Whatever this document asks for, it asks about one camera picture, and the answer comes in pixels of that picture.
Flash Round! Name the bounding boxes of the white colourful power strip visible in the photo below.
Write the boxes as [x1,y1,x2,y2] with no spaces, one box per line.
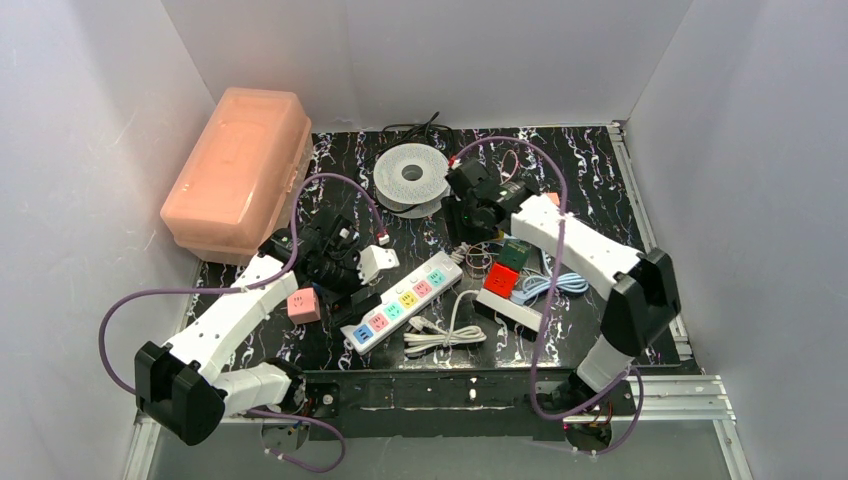
[340,252,463,355]

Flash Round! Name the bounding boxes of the pink cube adapter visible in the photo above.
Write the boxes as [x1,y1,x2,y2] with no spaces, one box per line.
[286,287,321,325]

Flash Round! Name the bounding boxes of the white plug with cable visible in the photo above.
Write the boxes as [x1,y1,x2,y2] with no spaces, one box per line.
[403,290,487,357]

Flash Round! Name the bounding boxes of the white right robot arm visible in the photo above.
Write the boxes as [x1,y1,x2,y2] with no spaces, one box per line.
[445,160,681,395]

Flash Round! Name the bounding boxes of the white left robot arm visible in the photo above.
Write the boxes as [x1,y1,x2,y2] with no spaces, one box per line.
[134,212,398,446]

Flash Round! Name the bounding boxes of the white perforated round speaker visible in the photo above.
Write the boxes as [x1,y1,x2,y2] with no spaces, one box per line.
[373,143,450,219]

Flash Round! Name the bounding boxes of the red cube adapter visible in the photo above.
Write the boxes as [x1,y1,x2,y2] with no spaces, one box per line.
[483,263,520,299]

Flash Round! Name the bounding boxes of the pink translucent storage box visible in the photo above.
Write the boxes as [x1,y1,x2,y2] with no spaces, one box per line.
[160,87,313,266]

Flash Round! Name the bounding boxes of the white small power strip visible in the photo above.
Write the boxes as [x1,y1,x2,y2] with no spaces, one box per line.
[475,289,542,333]

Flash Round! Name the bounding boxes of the black cable behind speaker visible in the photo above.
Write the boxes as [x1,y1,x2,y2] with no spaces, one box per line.
[354,110,458,200]

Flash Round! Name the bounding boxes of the light blue cable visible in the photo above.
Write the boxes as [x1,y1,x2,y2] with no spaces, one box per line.
[513,248,590,306]

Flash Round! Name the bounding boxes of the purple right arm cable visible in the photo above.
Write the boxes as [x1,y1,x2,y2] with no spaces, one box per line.
[450,135,645,458]

